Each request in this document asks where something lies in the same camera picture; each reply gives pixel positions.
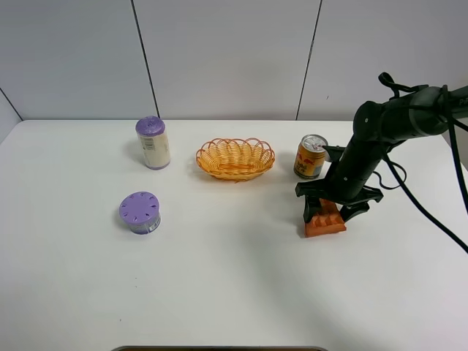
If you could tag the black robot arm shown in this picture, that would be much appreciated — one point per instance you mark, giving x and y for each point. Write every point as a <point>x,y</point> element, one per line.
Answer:
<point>377,129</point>

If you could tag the tall purple-capped white bottle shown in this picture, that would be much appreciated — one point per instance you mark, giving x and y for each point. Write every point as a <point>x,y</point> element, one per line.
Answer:
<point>152,134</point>

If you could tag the gold energy drink can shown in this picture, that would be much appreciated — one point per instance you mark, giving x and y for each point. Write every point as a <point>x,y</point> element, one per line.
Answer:
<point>310,156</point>

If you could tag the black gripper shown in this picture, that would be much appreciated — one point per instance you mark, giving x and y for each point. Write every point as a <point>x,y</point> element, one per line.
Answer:
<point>321,189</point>

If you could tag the short purple air freshener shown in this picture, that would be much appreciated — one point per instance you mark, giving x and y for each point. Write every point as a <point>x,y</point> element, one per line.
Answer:
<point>140,212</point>

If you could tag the orange wicker basket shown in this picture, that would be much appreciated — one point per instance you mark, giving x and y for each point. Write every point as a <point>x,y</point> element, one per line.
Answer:
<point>233,159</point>

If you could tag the orange waffle slice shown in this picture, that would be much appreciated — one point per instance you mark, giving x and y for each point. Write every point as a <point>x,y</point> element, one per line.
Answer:
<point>326,221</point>

